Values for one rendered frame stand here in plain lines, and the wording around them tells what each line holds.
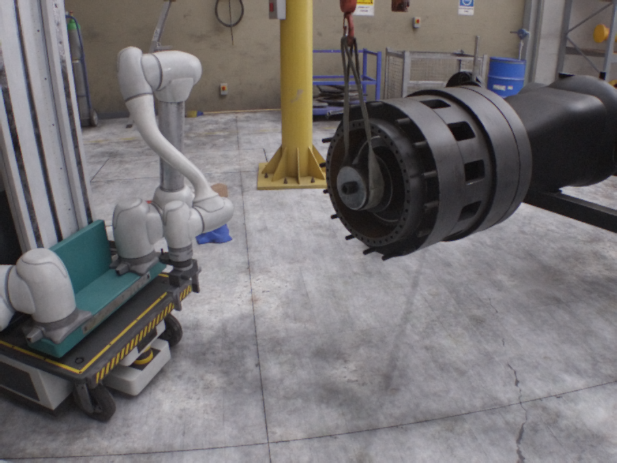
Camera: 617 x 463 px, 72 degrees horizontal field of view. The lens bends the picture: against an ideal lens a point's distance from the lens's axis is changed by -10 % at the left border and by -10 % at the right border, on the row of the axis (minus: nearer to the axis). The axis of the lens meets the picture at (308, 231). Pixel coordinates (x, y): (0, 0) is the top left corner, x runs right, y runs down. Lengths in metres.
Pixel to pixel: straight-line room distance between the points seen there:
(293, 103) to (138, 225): 2.36
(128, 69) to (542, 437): 1.96
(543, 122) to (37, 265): 1.96
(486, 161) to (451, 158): 0.17
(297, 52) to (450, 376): 2.78
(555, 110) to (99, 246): 1.96
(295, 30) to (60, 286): 2.88
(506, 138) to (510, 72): 6.13
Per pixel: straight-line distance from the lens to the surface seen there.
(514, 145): 1.67
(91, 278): 1.96
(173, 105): 1.81
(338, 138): 1.57
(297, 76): 3.93
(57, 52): 1.81
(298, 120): 3.99
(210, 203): 1.72
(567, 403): 2.11
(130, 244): 1.92
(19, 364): 1.89
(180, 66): 1.76
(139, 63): 1.71
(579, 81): 2.63
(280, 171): 4.07
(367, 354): 2.11
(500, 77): 7.76
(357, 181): 1.44
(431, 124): 1.43
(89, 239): 1.91
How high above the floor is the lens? 1.35
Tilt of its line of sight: 25 degrees down
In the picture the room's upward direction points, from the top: straight up
